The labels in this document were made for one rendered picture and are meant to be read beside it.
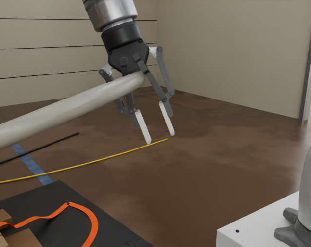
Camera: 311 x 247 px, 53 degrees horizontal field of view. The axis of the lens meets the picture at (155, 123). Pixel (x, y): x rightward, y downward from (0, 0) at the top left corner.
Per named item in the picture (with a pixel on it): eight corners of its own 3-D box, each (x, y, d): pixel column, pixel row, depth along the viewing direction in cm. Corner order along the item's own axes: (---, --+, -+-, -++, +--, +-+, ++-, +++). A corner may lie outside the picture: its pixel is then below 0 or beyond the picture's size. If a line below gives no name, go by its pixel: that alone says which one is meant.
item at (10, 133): (-175, 213, 50) (-186, 197, 50) (25, 125, 95) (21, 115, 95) (66, 131, 33) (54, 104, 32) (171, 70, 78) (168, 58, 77)
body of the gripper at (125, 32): (140, 20, 63) (156, 63, 65) (101, 36, 64) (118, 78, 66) (136, 15, 56) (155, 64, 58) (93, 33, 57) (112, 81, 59)
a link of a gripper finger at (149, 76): (132, 56, 63) (137, 51, 63) (163, 101, 65) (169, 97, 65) (129, 55, 59) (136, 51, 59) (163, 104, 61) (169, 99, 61)
